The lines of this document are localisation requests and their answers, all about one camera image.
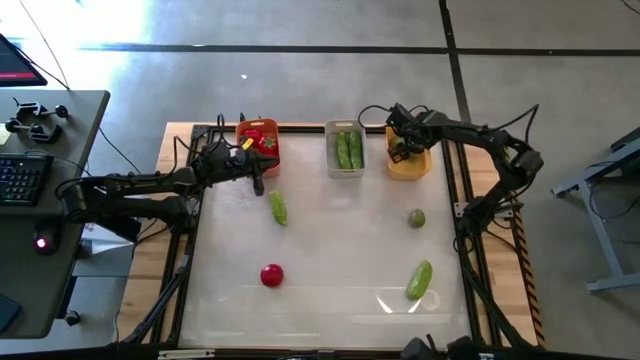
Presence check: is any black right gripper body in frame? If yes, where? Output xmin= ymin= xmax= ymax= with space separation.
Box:
xmin=402 ymin=110 xmax=444 ymax=151

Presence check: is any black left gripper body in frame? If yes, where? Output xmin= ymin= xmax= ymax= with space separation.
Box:
xmin=199 ymin=142 xmax=254 ymax=181

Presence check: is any pale bumpy green cucumber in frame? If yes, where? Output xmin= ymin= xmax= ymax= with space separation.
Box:
xmin=268 ymin=190 xmax=289 ymax=227

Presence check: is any smooth red tomato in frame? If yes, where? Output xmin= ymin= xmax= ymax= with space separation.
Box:
xmin=259 ymin=263 xmax=285 ymax=289

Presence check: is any light green cucumber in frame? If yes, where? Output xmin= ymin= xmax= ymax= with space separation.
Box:
xmin=405 ymin=258 xmax=435 ymax=302

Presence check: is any yellow plastic basket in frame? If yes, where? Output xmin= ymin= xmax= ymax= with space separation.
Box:
xmin=385 ymin=124 xmax=434 ymax=182

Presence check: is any orange plastic basket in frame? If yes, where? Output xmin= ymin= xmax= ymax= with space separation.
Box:
xmin=235 ymin=118 xmax=281 ymax=179

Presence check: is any white plastic basket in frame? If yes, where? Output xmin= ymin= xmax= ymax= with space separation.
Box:
xmin=324 ymin=118 xmax=368 ymax=180

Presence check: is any white glossy table sheet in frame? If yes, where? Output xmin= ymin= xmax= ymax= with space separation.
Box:
xmin=178 ymin=130 xmax=475 ymax=350

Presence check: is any white paper sheet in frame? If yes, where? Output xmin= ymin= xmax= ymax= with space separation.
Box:
xmin=82 ymin=223 xmax=132 ymax=257

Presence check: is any wooden table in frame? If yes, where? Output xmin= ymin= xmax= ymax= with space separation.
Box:
xmin=115 ymin=121 xmax=544 ymax=351

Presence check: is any black table clamp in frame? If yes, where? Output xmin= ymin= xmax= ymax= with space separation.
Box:
xmin=12 ymin=101 xmax=70 ymax=122
xmin=4 ymin=118 xmax=65 ymax=145

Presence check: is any black computer mouse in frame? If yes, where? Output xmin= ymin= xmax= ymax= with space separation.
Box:
xmin=33 ymin=217 xmax=65 ymax=257

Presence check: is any black keyboard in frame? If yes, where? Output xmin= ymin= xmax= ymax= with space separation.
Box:
xmin=0 ymin=153 xmax=55 ymax=208

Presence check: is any grey metal stand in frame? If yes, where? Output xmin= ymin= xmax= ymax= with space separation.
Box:
xmin=551 ymin=127 xmax=640 ymax=295

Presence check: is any grey desk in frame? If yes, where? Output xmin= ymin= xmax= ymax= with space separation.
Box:
xmin=0 ymin=89 xmax=112 ymax=340

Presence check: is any dark computer screen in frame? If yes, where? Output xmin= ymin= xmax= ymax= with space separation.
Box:
xmin=0 ymin=32 xmax=49 ymax=88

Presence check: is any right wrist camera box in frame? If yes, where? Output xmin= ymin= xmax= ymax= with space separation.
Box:
xmin=385 ymin=102 xmax=410 ymax=127

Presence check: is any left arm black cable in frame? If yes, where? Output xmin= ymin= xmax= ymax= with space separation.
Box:
xmin=172 ymin=112 xmax=229 ymax=157

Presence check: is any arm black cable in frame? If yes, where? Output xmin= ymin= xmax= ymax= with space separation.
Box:
xmin=172 ymin=112 xmax=229 ymax=157
xmin=356 ymin=103 xmax=396 ymax=132

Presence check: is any black aluminium table frame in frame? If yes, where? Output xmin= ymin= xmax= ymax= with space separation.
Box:
xmin=119 ymin=122 xmax=534 ymax=351

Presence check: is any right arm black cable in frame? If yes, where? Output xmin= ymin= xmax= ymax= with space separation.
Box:
xmin=356 ymin=103 xmax=396 ymax=132

